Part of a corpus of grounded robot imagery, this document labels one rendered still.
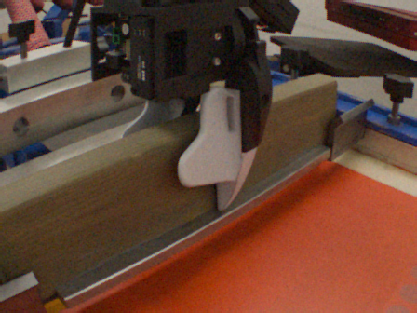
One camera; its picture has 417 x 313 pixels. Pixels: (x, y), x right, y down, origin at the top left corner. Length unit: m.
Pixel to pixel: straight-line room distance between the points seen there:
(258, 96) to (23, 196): 0.15
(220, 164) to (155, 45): 0.10
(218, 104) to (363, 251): 0.18
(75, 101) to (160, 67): 0.27
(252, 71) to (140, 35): 0.07
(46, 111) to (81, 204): 0.23
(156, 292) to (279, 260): 0.10
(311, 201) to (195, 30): 0.23
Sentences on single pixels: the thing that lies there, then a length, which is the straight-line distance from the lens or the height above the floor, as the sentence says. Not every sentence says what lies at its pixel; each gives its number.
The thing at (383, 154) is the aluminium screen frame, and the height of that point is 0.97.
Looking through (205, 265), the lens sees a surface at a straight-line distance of 0.32.
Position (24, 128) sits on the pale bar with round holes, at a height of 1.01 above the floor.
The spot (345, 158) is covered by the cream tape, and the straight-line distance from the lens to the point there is 0.50.
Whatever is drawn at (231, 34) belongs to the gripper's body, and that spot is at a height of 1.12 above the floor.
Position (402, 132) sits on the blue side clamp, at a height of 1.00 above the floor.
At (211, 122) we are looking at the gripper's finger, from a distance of 0.26.
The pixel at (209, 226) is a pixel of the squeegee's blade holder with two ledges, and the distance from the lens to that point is 0.30.
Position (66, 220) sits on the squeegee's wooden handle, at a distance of 0.23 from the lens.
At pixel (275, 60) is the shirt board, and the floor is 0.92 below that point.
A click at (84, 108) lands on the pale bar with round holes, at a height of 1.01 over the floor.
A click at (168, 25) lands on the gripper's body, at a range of 0.21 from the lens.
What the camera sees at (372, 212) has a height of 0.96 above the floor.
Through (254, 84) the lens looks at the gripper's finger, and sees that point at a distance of 0.25.
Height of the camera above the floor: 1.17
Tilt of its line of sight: 26 degrees down
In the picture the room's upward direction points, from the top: 1 degrees clockwise
